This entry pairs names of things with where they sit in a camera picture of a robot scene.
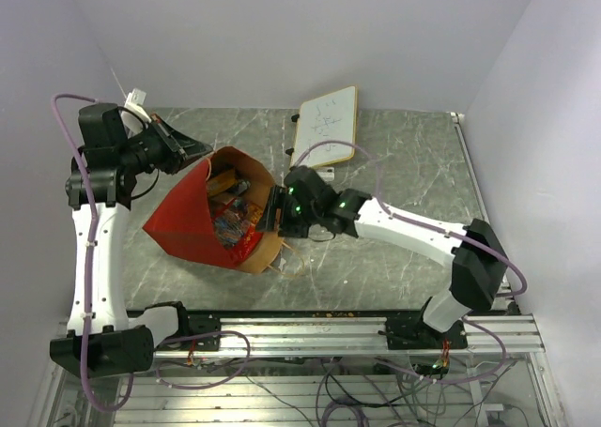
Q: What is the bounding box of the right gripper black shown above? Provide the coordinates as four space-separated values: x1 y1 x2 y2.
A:
255 184 321 238

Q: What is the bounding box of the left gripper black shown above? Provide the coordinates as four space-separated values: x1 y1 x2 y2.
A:
118 113 212 175

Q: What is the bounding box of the red cookie snack bag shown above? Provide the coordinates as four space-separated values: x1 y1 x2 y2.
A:
209 197 263 265

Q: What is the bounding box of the yellow M&M's packet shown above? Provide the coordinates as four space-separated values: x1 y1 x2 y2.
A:
207 167 237 197

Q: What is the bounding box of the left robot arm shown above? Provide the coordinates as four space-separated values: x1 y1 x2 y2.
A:
50 102 212 379

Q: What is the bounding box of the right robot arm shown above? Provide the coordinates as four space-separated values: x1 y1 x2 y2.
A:
256 166 508 348

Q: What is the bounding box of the dark snack bar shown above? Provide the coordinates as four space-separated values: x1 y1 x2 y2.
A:
227 179 251 197

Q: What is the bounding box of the white whiteboard eraser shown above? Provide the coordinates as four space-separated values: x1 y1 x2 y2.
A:
316 167 335 182

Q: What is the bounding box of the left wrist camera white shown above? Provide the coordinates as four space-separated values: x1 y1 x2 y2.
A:
124 88 151 123

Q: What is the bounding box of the small whiteboard wooden frame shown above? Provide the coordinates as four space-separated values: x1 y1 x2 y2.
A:
291 85 358 168

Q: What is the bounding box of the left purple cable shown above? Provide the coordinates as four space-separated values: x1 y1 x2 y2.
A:
50 92 132 412

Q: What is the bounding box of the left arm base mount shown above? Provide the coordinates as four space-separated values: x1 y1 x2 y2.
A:
188 313 222 352

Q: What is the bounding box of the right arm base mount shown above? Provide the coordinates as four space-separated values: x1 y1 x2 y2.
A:
378 311 468 350

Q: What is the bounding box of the aluminium frame rail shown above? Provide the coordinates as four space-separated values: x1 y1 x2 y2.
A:
58 313 546 358

